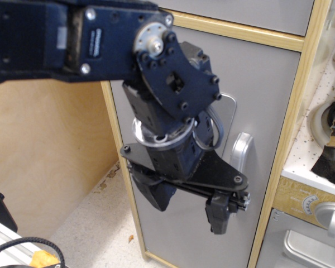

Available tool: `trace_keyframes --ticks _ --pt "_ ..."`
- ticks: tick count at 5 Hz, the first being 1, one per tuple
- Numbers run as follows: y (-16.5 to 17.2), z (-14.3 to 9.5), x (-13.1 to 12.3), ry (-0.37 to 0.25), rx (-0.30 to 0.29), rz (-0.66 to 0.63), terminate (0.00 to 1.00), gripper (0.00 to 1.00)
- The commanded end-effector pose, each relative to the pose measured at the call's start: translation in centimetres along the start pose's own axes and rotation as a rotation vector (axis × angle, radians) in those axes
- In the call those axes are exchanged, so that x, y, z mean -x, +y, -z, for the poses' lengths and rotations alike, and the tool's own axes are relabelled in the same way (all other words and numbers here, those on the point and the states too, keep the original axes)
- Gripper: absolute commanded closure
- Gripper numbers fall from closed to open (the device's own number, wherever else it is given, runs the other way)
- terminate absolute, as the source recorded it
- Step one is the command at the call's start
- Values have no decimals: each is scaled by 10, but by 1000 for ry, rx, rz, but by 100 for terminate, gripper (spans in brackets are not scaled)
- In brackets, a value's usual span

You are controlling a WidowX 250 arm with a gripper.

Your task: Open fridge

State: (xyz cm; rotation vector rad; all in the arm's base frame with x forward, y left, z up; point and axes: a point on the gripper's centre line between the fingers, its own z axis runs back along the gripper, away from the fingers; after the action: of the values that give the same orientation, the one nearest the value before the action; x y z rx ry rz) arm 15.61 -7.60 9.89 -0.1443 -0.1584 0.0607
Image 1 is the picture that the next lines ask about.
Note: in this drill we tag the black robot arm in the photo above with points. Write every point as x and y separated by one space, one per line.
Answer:
169 85

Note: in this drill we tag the grey oven door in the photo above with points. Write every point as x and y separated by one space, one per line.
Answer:
272 254

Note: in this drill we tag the grey upper freezer door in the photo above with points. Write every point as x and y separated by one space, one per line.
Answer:
288 16

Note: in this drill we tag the silver oven knob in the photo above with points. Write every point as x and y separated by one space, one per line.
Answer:
325 216

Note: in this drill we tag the wooden toy kitchen frame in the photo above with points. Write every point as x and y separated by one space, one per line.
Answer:
306 46

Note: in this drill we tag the orange tape piece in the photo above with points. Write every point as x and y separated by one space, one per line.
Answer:
42 258

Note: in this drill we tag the silver fridge door handle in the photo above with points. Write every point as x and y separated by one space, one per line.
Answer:
240 151

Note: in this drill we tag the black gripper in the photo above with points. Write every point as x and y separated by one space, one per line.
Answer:
185 158

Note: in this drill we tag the silver ice dispenser panel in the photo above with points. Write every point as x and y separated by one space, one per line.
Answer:
226 108

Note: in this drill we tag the silver oven door handle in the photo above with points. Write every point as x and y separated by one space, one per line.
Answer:
308 251

